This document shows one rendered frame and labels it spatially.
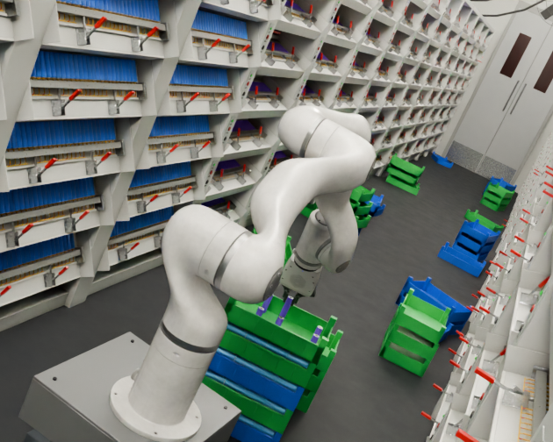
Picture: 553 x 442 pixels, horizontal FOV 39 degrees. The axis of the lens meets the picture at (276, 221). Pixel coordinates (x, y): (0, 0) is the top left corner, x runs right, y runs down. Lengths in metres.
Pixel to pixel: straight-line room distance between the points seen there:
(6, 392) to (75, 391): 0.64
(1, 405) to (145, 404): 0.67
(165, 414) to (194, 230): 0.37
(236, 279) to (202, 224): 0.12
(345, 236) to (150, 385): 0.69
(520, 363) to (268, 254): 0.50
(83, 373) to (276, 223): 0.50
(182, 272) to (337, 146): 0.44
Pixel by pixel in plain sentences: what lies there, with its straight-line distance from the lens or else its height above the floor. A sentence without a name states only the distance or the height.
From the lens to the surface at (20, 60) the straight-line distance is 1.87.
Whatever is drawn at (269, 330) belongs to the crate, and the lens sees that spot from 2.22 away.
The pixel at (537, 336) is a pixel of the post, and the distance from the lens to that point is 1.52.
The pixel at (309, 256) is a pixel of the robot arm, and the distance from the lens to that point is 2.09.
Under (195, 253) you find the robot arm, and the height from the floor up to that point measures 0.74.
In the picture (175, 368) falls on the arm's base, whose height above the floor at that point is 0.51.
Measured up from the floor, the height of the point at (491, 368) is 0.57.
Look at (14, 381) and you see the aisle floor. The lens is 2.26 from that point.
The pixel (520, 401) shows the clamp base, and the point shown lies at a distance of 1.38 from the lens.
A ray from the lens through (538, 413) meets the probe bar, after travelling 1.32.
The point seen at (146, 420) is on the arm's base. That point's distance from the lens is 1.57.
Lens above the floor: 1.22
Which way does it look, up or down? 16 degrees down
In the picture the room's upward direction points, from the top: 24 degrees clockwise
